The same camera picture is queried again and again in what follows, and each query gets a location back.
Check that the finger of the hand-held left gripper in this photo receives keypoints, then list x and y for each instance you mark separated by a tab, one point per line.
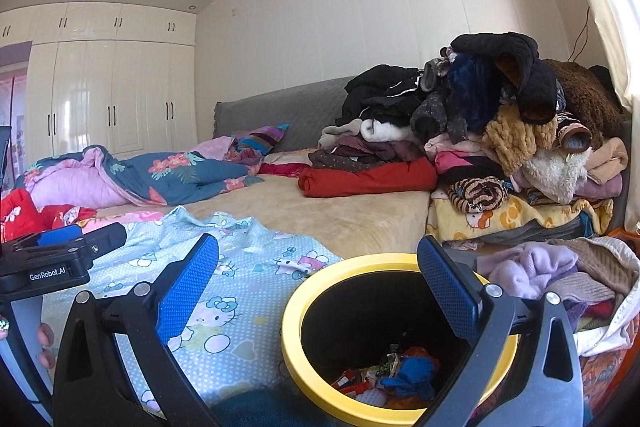
107	237
60	237

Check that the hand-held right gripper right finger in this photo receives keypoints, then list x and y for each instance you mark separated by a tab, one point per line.
447	289

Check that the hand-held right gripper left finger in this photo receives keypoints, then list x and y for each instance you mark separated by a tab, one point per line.
187	289

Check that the red plastic bag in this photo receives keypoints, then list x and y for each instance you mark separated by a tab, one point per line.
425	353

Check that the yellow-rimmed black trash bin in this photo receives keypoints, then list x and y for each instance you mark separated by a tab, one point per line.
300	357

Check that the white foam net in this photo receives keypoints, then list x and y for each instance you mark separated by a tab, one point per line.
372	398

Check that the red snack wrapper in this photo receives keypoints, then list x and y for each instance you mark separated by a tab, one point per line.
350	382

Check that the person's left hand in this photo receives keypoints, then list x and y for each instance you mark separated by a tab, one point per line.
47	347

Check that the pink cartoon blanket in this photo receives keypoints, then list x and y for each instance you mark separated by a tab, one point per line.
125	218

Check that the red printed cloth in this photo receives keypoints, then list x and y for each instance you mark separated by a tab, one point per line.
25	212

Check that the light blue cartoon sheet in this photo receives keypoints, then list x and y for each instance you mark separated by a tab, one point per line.
240	267

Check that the blue floral quilt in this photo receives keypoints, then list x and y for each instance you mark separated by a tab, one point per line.
165	179

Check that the lavender garment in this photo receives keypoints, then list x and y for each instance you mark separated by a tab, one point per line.
530	267

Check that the brown striped knit garment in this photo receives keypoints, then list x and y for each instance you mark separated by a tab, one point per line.
477	196

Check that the pile of clothes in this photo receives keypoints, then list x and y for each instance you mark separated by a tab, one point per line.
520	217

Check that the beige bed blanket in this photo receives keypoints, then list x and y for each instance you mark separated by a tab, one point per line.
350	222

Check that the pink floral curtain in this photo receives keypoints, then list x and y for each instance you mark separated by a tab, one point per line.
12	127

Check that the red folded garment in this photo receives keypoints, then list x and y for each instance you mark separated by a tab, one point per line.
370	182

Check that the pink garment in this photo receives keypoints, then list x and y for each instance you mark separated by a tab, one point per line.
460	152

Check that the white wardrobe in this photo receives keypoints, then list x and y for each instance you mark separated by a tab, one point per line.
110	97

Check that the dark teal cloth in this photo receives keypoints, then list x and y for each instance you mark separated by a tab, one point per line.
260	409

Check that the red lace cloth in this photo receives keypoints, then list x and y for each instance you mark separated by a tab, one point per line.
285	169

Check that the white fleece garment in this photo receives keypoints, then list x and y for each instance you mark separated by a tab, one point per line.
555	177

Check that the brown dotted garment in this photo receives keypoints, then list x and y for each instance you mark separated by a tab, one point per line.
360	157

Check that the tan fuzzy garment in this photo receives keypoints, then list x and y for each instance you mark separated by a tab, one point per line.
515	137

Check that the colourful striped pillow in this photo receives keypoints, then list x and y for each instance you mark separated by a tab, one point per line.
260	138

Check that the cream white garment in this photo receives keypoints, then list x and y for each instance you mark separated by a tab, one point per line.
385	130

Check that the grey speckled garment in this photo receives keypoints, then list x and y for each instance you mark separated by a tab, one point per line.
435	112

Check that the white lace-edged cloth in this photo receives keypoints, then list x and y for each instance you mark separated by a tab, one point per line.
625	312

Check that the beige garment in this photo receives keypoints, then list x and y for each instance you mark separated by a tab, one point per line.
340	134

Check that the dark blue fuzzy garment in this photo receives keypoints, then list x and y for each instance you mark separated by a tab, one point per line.
472	92

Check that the striped sleeve with brown cuff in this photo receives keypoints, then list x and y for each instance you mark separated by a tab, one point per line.
575	134

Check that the peach towel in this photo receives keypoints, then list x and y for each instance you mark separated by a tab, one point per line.
607	162

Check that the black jacket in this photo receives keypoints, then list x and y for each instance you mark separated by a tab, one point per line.
380	92

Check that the grey padded headboard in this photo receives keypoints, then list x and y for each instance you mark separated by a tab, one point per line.
300	107

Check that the brown fuzzy blanket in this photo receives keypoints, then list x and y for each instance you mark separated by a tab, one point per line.
585	97

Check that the black quilted coat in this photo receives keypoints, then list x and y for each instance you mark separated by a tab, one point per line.
525	62

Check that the cream curtain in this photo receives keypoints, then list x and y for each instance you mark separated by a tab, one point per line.
605	7

